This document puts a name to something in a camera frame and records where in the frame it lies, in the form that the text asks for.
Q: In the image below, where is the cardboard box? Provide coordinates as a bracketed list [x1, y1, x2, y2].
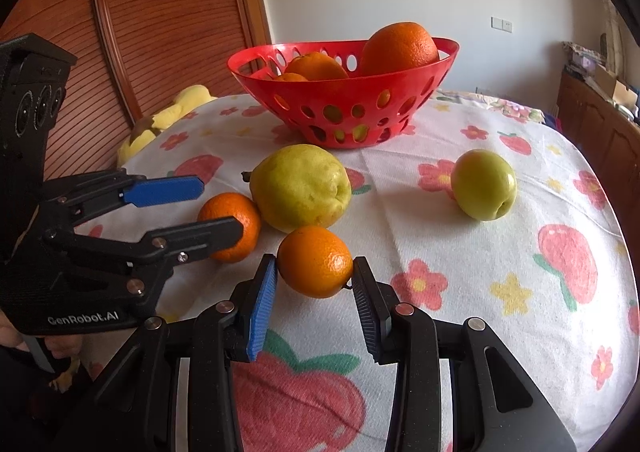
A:
[590, 65, 640, 108]

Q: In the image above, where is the red perforated plastic basket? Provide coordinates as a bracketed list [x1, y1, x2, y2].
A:
[227, 36, 461, 149]

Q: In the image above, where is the yellow plush toy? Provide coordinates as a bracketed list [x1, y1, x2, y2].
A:
[116, 85, 218, 168]

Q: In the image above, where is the brown wooden wardrobe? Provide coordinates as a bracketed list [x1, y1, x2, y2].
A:
[0, 0, 273, 183]

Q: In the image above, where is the white fruit print towel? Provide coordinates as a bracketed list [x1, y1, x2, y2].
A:
[50, 92, 640, 452]

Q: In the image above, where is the floral blanket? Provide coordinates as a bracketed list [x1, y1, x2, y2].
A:
[435, 88, 546, 125]

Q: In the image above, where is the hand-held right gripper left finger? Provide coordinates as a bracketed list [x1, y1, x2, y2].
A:
[65, 253, 279, 452]

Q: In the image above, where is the floral cloth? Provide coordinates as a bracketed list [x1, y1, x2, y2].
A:
[562, 41, 603, 64]

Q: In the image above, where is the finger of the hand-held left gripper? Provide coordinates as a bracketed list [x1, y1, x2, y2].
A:
[44, 171, 205, 228]
[44, 216, 244, 283]

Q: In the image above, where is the green apple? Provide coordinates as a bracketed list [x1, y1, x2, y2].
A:
[322, 90, 393, 143]
[451, 149, 517, 221]

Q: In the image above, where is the large yellow pear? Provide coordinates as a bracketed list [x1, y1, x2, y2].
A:
[241, 143, 352, 234]

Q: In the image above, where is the large orange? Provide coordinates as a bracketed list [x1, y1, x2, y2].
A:
[360, 22, 440, 77]

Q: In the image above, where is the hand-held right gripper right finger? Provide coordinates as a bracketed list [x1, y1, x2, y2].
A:
[351, 256, 578, 452]

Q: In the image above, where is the medium orange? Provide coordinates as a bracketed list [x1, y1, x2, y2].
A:
[283, 52, 349, 82]

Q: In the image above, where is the person's left hand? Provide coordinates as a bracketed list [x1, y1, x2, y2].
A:
[0, 309, 83, 360]

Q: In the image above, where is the light curtain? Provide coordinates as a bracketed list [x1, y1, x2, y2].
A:
[597, 0, 631, 78]

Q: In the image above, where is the brown wooden cabinet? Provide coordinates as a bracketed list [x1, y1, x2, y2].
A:
[555, 70, 640, 213]

